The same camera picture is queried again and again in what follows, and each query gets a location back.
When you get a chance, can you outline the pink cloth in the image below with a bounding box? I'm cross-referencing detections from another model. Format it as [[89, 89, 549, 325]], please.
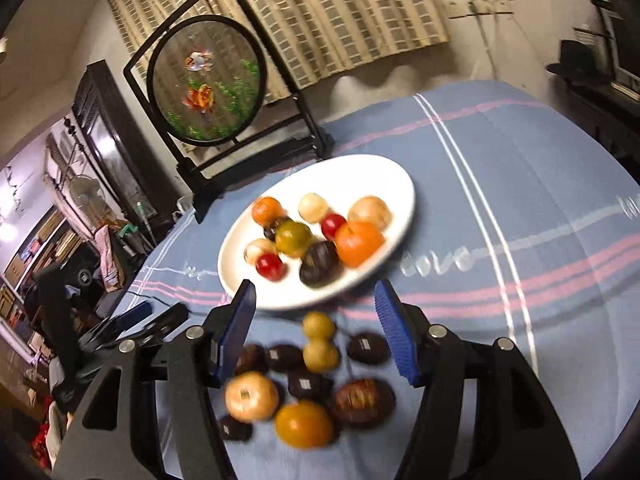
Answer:
[[95, 225, 126, 288]]

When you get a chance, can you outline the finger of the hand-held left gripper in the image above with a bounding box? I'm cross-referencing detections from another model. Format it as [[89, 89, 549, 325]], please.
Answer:
[[107, 304, 190, 346], [75, 301, 153, 353]]

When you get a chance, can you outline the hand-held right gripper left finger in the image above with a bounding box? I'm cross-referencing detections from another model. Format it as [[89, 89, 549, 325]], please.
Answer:
[[50, 279, 257, 480]]

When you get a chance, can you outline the round painted screen black frame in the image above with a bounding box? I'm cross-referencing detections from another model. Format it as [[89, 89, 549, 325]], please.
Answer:
[[122, 0, 336, 223]]

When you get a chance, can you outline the beige checkered curtain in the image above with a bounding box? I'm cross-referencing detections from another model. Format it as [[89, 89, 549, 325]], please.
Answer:
[[102, 0, 451, 106]]

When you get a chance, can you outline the dark brown water chestnut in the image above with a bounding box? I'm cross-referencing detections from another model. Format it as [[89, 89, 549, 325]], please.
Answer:
[[235, 343, 269, 376], [263, 216, 293, 241], [267, 344, 304, 373], [287, 367, 333, 402], [332, 377, 397, 429], [220, 414, 253, 442], [346, 332, 392, 365]]

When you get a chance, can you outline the wooden shelf with boxes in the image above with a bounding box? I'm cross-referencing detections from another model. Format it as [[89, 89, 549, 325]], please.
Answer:
[[0, 205, 83, 321]]

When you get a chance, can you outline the white standing fan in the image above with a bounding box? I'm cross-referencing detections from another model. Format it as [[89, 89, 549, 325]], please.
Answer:
[[67, 174, 103, 211]]

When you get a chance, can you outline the red cherry tomato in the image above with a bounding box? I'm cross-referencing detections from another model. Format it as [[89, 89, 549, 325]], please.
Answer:
[[256, 253, 286, 281], [320, 213, 347, 240]]

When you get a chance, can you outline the black hat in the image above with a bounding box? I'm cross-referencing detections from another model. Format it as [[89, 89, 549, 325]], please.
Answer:
[[546, 40, 616, 86]]

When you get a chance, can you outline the large orange tangerine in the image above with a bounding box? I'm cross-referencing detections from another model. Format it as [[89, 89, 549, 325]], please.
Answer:
[[334, 221, 386, 268]]

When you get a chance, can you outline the orange green kumquat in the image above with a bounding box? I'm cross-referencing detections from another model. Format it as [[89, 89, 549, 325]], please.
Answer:
[[275, 221, 313, 258]]

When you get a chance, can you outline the dark wooden desk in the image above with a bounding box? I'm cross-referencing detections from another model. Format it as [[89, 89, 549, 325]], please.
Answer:
[[547, 65, 640, 161]]

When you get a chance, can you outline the blue striped tablecloth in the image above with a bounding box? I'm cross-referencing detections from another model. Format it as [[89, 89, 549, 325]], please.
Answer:
[[120, 80, 640, 480]]

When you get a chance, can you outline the pale tan longan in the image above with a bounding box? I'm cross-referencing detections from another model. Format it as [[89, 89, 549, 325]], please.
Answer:
[[298, 192, 329, 222]]

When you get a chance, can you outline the dark wooden framed mirror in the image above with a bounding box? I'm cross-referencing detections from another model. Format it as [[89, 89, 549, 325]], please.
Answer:
[[70, 60, 173, 241]]

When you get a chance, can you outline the white oval plate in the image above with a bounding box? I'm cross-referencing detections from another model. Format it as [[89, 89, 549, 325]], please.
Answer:
[[217, 154, 417, 311]]

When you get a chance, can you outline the large dark water chestnut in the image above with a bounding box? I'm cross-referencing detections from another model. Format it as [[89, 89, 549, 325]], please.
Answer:
[[299, 241, 343, 288]]

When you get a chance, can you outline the yellow orange kumquat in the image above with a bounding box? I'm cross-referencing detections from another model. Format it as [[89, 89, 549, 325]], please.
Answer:
[[275, 401, 335, 450]]

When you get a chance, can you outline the wide white wall socket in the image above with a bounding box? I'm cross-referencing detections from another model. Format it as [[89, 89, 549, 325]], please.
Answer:
[[469, 0, 513, 16]]

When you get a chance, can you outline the greenish tan longan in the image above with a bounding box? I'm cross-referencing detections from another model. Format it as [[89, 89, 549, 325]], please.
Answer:
[[302, 339, 341, 373], [302, 311, 337, 341]]

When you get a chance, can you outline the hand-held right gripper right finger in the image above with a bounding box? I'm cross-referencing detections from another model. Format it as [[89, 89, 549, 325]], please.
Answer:
[[374, 279, 583, 480]]

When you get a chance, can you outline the small orange tangerine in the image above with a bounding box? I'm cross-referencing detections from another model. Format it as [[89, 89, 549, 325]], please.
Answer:
[[251, 196, 285, 227]]

